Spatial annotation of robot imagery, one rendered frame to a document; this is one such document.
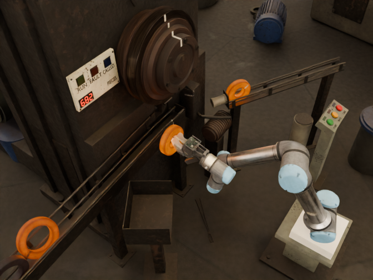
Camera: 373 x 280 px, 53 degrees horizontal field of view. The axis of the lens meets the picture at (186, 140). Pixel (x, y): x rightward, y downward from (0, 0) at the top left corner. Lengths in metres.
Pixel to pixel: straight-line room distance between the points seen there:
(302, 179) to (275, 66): 2.31
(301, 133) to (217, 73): 1.41
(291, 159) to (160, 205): 0.67
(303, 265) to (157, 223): 0.98
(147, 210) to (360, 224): 1.45
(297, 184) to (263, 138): 1.45
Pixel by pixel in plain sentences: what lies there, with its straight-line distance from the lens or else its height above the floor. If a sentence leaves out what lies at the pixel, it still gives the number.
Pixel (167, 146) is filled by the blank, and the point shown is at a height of 0.83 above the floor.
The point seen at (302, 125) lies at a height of 0.51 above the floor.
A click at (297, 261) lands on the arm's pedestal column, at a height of 0.04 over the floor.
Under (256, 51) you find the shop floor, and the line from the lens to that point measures 3.98.
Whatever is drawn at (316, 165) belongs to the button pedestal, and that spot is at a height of 0.18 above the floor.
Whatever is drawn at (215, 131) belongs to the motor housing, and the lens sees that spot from 2.31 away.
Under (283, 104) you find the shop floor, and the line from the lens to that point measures 3.36.
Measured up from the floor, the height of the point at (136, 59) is 1.23.
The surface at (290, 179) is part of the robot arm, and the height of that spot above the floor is 0.91.
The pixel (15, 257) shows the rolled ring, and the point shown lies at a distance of 1.76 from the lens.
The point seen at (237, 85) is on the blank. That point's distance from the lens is 2.25.
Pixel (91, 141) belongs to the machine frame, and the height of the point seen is 0.87.
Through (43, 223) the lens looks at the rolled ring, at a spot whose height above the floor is 0.73.
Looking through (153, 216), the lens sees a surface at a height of 0.60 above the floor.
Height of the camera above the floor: 2.15
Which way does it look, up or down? 46 degrees down
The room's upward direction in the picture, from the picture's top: 2 degrees counter-clockwise
